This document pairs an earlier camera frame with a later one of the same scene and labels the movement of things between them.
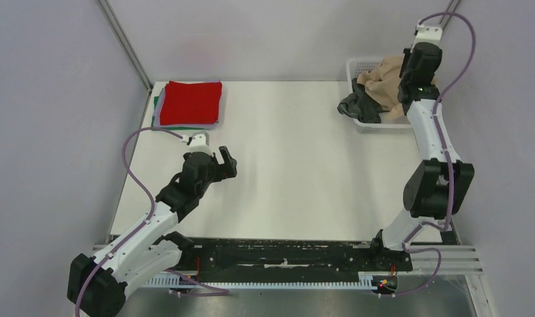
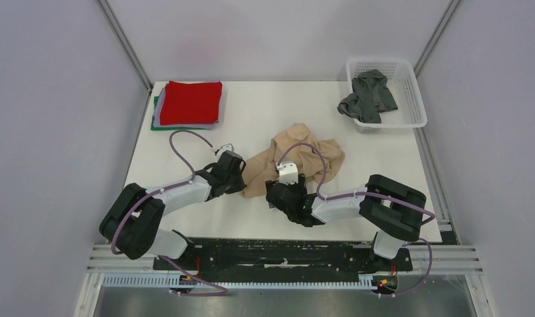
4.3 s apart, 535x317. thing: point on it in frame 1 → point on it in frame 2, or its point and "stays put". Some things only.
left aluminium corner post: (129, 47) stays put
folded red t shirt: (191, 103) stays put
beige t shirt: (382, 84) → (260, 169)
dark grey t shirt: (361, 105) stays put
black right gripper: (407, 58) → (300, 187)
